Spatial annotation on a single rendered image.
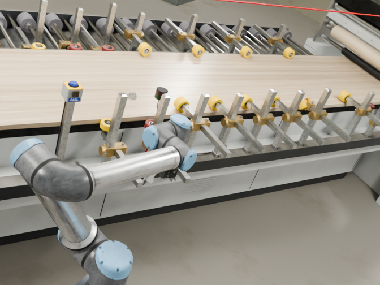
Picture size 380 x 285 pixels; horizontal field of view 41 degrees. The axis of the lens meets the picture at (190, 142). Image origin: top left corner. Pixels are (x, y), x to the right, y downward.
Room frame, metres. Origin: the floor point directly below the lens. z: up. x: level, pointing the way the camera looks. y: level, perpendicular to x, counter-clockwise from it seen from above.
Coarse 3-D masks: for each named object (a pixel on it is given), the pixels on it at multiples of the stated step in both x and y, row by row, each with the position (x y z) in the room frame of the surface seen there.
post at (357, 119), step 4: (372, 92) 3.43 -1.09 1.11; (368, 96) 3.43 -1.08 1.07; (372, 96) 3.43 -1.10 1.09; (364, 100) 3.44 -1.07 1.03; (368, 100) 3.42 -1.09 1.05; (364, 104) 3.43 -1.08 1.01; (368, 104) 3.43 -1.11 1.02; (364, 108) 3.42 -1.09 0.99; (356, 116) 3.43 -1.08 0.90; (360, 116) 3.42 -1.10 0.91; (352, 120) 3.44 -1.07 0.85; (356, 120) 3.42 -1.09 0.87; (352, 124) 3.43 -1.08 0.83; (356, 124) 3.43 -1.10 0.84; (348, 128) 3.44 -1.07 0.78; (352, 128) 3.42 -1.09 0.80; (348, 132) 3.43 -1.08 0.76; (352, 132) 3.43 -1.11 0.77
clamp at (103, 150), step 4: (104, 144) 2.08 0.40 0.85; (116, 144) 2.12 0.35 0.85; (120, 144) 2.13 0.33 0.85; (100, 148) 2.06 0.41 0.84; (104, 148) 2.05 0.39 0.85; (108, 148) 2.06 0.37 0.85; (112, 148) 2.07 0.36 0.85; (116, 148) 2.08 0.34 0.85; (120, 148) 2.10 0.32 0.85; (124, 148) 2.11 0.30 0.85; (100, 152) 2.05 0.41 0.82; (104, 152) 2.04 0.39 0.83; (108, 152) 2.05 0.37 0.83; (112, 152) 2.07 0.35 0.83; (124, 152) 2.12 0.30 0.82; (108, 156) 2.06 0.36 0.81
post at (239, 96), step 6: (240, 96) 2.57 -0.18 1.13; (234, 102) 2.58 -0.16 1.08; (240, 102) 2.58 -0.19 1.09; (234, 108) 2.57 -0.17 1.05; (228, 114) 2.59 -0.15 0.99; (234, 114) 2.58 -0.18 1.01; (222, 132) 2.58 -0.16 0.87; (228, 132) 2.59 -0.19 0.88; (222, 138) 2.57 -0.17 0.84; (216, 150) 2.58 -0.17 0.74
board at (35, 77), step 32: (0, 64) 2.38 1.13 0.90; (32, 64) 2.51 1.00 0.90; (64, 64) 2.64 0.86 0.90; (96, 64) 2.78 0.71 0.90; (128, 64) 2.94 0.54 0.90; (160, 64) 3.10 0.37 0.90; (192, 64) 3.29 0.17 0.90; (224, 64) 3.49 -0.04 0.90; (256, 64) 3.71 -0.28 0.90; (288, 64) 3.96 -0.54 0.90; (320, 64) 4.23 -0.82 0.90; (0, 96) 2.09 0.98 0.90; (32, 96) 2.20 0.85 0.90; (96, 96) 2.42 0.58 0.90; (192, 96) 2.83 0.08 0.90; (224, 96) 2.99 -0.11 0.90; (256, 96) 3.16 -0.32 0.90; (288, 96) 3.35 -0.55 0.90; (320, 96) 3.55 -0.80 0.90; (352, 96) 3.78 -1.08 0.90; (0, 128) 1.87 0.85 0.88
